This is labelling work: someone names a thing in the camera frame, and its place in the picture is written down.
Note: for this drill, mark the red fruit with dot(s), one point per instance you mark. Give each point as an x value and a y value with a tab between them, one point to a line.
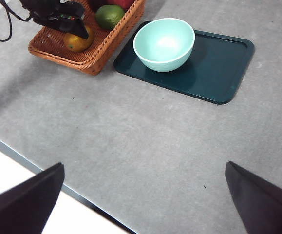
122	3

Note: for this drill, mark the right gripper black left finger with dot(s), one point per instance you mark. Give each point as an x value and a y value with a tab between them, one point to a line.
21	207

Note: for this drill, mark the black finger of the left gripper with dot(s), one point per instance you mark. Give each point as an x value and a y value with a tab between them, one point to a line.
78	29

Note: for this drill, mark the brown wicker basket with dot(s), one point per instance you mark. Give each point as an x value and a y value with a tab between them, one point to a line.
92	61

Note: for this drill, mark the teal ribbed bowl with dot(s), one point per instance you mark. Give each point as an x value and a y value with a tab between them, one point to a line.
163	46

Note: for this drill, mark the orange fruit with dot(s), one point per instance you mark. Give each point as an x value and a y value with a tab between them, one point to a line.
76	44

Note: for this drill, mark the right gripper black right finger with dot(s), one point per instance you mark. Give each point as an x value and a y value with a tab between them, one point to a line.
265	207

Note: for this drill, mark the dark purple fruit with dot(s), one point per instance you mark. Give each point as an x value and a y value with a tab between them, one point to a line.
97	3

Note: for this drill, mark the green fruit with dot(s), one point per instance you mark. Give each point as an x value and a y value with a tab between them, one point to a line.
110	17

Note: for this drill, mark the dark rectangular tray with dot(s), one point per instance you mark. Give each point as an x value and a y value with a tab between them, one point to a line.
216	70

